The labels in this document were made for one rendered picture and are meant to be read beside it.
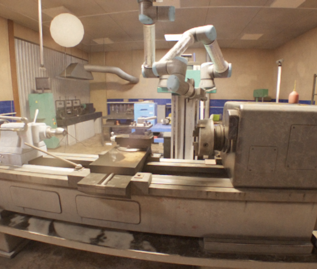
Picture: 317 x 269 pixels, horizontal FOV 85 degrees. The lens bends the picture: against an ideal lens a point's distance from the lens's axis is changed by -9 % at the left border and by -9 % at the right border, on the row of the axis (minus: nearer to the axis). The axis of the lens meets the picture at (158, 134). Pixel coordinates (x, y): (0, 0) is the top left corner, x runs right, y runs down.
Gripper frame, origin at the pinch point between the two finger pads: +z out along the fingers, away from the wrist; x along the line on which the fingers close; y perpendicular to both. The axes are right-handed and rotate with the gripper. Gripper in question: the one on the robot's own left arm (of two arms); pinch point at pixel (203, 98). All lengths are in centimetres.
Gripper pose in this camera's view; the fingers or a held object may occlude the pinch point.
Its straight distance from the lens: 140.2
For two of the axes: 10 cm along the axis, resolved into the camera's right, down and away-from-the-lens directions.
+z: 7.4, 1.7, 6.6
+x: 6.7, -0.6, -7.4
